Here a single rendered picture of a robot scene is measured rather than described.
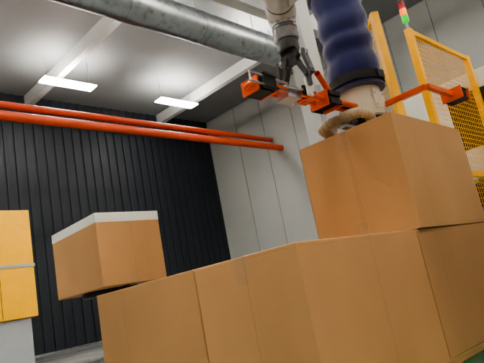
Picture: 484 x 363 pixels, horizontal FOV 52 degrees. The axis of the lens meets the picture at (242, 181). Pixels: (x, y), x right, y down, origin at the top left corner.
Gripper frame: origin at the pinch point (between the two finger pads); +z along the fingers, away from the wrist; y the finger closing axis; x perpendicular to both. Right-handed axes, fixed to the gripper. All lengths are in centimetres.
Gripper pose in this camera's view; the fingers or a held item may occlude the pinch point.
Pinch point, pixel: (299, 94)
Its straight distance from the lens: 176.8
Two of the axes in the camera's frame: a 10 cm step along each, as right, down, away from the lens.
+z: 1.8, 9.6, -2.2
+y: -6.7, 2.8, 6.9
